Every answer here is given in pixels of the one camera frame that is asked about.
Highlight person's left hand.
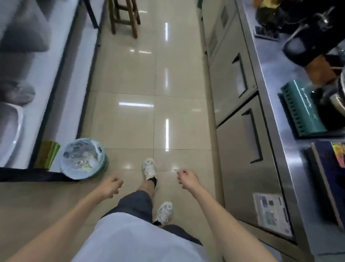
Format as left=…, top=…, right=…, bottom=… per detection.
left=100, top=176, right=124, bottom=200

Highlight white sneaker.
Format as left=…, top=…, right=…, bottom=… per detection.
left=142, top=158, right=157, bottom=181
left=156, top=201, right=173, bottom=225

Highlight wooden stool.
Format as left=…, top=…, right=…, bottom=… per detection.
left=108, top=0, right=141, bottom=39

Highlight black smartphone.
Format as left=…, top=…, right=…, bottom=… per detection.
left=253, top=25, right=281, bottom=41

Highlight black machine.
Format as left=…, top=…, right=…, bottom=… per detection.
left=255, top=0, right=345, bottom=68

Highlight person's right hand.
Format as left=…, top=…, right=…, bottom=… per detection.
left=176, top=170, right=201, bottom=194

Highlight round bin with plastic bag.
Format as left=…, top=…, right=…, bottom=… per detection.
left=59, top=138, right=109, bottom=180

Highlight white paper label sticker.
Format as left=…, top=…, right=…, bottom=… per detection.
left=253, top=192, right=293, bottom=238

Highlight brown wooden block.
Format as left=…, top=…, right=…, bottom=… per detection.
left=304, top=54, right=344, bottom=87

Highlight person's right forearm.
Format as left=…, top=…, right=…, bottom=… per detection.
left=192, top=184, right=279, bottom=262

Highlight person's left forearm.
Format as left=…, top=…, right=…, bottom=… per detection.
left=4, top=186, right=109, bottom=262

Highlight white counter with black frame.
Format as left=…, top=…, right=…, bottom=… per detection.
left=0, top=0, right=106, bottom=183

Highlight green plastic tray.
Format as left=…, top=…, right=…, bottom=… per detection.
left=280, top=80, right=328, bottom=137

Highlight black cabinet door handle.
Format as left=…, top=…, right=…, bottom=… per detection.
left=241, top=108, right=263, bottom=164
left=232, top=52, right=249, bottom=95

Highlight steel pot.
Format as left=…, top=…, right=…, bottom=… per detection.
left=327, top=69, right=345, bottom=117

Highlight person's left leg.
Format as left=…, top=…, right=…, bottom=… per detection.
left=138, top=177, right=159, bottom=194

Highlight white basin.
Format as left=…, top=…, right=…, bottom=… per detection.
left=0, top=102, right=24, bottom=168

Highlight dark grey shorts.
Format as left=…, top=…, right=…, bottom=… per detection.
left=101, top=190, right=203, bottom=247

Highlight white shirt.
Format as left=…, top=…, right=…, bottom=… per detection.
left=71, top=212, right=216, bottom=262

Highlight green and yellow sponge pack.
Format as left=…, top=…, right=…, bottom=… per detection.
left=34, top=140, right=61, bottom=170

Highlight stainless steel counter cabinet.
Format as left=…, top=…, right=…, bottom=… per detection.
left=200, top=0, right=345, bottom=262

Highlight grey plastic container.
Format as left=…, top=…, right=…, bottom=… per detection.
left=0, top=0, right=52, bottom=53

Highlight dark blue box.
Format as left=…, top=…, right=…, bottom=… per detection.
left=311, top=141, right=345, bottom=231

